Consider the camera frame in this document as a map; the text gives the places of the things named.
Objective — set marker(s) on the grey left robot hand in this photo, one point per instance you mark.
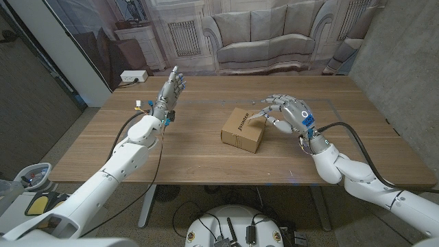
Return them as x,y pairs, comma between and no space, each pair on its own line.
166,96

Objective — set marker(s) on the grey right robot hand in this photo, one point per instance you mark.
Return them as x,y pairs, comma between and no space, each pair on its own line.
296,115

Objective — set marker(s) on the white card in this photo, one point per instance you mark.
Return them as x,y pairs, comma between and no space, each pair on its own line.
255,116

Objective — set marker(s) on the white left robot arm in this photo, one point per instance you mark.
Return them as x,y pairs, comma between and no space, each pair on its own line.
109,175

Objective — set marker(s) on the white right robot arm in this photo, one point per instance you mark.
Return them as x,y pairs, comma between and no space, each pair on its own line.
360,175

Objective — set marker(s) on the brown cardboard packing box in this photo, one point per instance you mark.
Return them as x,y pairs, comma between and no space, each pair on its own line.
240,135

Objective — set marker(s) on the white power strip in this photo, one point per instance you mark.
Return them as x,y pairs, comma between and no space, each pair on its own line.
133,75

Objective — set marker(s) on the printed living room backdrop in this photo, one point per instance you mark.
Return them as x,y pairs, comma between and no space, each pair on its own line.
267,34

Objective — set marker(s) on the black round floor fan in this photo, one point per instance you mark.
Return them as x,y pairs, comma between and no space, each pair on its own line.
167,193

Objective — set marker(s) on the grey table leg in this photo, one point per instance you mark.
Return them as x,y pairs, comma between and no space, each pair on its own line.
320,209
146,206

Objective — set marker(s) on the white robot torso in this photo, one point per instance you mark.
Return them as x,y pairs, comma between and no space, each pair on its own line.
233,214

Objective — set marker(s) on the black power adapter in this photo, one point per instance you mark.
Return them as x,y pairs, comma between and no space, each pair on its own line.
250,235

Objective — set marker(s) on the black antenna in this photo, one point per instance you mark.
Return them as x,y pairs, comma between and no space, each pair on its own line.
232,231

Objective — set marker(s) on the yellow foot pedal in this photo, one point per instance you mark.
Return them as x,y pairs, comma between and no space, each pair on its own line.
37,204
60,198

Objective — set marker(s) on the white grey controller device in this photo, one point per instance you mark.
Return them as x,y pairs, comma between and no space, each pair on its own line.
37,169

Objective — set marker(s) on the clear plastic bin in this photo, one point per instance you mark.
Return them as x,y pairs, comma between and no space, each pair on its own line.
8,195

